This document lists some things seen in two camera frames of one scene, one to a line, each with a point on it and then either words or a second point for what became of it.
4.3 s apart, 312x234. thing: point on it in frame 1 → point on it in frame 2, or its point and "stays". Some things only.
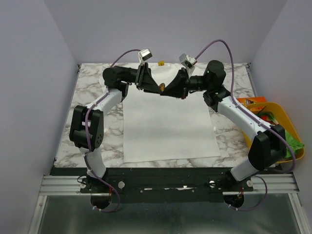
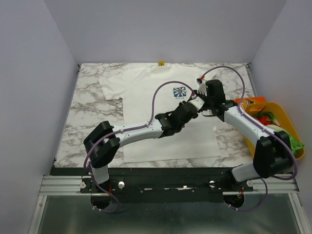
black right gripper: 185,79 → 207,107
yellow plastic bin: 281,117 stays
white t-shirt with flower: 158,127 stays
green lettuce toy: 294,144 stays
